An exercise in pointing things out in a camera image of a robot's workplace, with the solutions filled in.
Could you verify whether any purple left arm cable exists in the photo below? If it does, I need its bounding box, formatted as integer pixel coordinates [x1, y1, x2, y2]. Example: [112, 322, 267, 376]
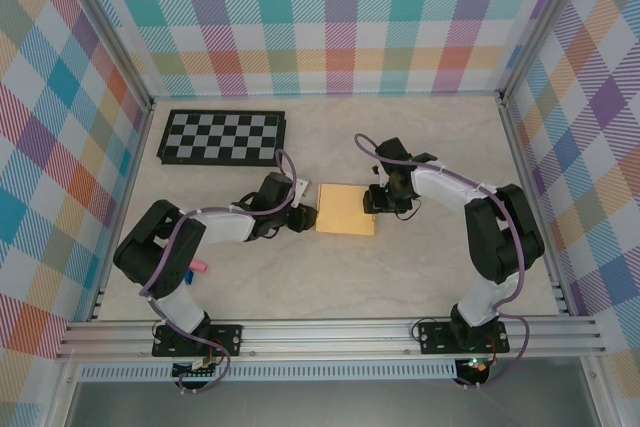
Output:
[142, 148, 297, 395]

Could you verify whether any aluminium frame post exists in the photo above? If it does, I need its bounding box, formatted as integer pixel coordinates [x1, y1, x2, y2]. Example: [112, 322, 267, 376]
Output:
[49, 0, 155, 113]
[497, 0, 597, 104]

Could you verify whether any black grey checkerboard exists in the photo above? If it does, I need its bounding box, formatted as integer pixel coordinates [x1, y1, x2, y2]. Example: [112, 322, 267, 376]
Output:
[156, 109, 289, 169]

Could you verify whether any right controller board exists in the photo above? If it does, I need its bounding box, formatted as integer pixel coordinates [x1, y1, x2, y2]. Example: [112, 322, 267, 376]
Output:
[455, 355, 494, 379]

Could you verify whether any black right base wire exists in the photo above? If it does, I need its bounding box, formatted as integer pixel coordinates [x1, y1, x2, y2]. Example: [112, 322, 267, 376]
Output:
[410, 315, 436, 343]

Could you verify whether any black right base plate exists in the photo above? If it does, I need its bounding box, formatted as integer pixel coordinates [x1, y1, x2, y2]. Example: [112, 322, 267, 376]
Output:
[417, 319, 511, 356]

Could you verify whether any controller board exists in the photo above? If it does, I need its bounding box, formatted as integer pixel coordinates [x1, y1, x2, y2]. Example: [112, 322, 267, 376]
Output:
[455, 355, 494, 379]
[171, 356, 225, 381]

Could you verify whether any yellow paper box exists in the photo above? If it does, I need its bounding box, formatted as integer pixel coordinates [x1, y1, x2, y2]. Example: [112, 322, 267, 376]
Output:
[314, 183, 379, 237]

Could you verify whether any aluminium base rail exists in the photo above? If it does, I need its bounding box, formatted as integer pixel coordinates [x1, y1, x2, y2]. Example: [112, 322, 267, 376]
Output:
[53, 315, 610, 362]

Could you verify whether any aluminium side rail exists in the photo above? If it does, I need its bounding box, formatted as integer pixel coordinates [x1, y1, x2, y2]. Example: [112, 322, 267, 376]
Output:
[85, 99, 155, 323]
[498, 96, 572, 317]

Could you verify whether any perforated white cable duct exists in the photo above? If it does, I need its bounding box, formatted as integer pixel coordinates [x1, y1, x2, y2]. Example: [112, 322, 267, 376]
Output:
[78, 364, 460, 383]

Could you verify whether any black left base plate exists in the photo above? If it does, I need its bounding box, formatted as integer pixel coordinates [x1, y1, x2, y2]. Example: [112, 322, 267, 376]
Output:
[151, 322, 245, 359]

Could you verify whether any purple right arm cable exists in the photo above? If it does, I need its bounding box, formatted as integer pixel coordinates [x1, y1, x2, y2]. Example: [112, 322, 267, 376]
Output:
[353, 133, 532, 391]

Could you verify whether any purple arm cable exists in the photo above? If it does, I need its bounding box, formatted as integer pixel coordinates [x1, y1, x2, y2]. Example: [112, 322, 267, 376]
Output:
[142, 148, 297, 395]
[353, 133, 532, 391]

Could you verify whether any grey metal lower panel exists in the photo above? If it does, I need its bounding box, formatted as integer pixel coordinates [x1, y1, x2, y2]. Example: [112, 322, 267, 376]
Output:
[62, 380, 604, 427]

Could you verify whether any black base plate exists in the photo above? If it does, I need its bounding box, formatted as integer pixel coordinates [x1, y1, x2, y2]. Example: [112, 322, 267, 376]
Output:
[417, 319, 511, 356]
[151, 322, 245, 359]

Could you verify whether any left controller board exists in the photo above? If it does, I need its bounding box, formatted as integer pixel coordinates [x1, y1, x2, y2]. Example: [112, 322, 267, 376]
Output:
[171, 356, 225, 381]

